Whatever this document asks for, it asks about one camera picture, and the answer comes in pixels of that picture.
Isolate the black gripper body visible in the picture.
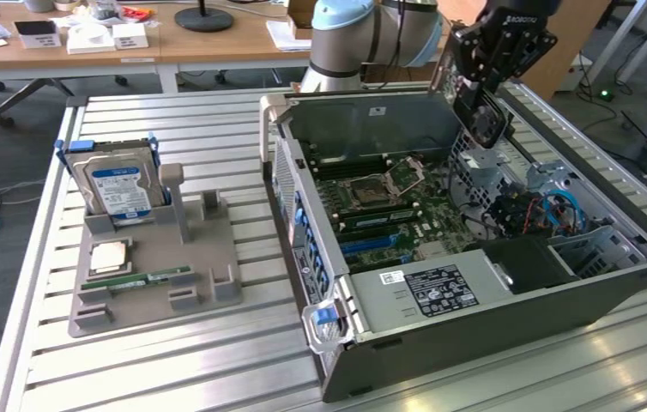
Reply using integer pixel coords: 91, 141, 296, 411
481, 0, 565, 35

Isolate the black graphics card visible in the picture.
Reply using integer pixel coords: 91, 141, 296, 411
430, 40, 518, 150

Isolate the wooden cabinet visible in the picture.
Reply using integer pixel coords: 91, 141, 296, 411
431, 0, 614, 100

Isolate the perforated metal disk bay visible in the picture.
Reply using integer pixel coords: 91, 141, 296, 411
447, 92, 537, 207

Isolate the metal socket cover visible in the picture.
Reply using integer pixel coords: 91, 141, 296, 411
385, 154, 429, 197

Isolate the brown cardboard box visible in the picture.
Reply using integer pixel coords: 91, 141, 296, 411
287, 0, 319, 30

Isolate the white paper stack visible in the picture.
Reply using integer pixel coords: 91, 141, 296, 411
264, 19, 314, 53

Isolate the CPU socket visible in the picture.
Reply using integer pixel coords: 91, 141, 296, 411
343, 173, 397, 207

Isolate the green motherboard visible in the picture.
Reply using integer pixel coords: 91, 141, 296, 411
304, 141, 477, 276

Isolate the RAM stick with white label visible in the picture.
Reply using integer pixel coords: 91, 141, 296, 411
348, 209, 419, 231

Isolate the silver chipset heatsink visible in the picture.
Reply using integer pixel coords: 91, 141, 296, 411
418, 242, 451, 259

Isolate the slanted metal disk bay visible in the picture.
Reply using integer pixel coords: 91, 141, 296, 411
546, 225, 647, 280

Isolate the black lamp base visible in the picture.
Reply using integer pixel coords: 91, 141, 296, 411
174, 0, 236, 33

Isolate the blue expansion slot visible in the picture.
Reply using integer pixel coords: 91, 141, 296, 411
340, 238, 405, 255

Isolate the red packet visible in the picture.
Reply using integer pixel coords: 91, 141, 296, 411
120, 6, 156, 23

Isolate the small plain white box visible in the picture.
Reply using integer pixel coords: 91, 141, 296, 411
111, 22, 150, 51

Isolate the grey power supply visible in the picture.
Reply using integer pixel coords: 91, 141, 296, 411
348, 250, 517, 336

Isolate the dark pouch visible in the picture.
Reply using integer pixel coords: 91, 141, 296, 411
88, 0, 124, 21

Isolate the white box with round recess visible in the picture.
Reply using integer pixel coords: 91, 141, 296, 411
66, 23, 118, 56

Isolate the blue case release latch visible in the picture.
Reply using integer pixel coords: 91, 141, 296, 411
311, 305, 340, 330

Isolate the black open PC case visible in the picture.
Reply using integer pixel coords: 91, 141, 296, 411
258, 76, 647, 404

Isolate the hard disk with blue label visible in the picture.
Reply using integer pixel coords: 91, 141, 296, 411
68, 143, 167, 224

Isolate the blue disk carrier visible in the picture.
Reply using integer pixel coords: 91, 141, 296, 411
54, 131, 167, 215

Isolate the grey parts rack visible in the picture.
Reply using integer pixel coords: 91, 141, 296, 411
68, 162, 246, 340

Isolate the white box with black top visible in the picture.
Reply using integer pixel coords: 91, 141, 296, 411
12, 20, 63, 50

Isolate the chair base with casters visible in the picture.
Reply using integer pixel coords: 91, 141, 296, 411
0, 76, 131, 129

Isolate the silver CPU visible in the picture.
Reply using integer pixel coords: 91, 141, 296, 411
87, 242, 130, 276

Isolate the wooden desk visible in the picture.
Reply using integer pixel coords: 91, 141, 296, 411
0, 0, 477, 82

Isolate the green RAM stick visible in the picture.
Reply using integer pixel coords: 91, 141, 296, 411
80, 266, 194, 291

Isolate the white wall device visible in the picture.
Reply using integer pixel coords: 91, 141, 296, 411
562, 53, 595, 94

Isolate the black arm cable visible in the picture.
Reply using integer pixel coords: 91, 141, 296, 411
377, 0, 411, 68

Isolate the white desk frame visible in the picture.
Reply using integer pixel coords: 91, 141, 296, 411
583, 0, 647, 117

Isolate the blue data wire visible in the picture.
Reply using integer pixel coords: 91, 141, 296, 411
545, 188, 589, 236

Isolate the white floor cable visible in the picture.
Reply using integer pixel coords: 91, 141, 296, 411
0, 179, 44, 206

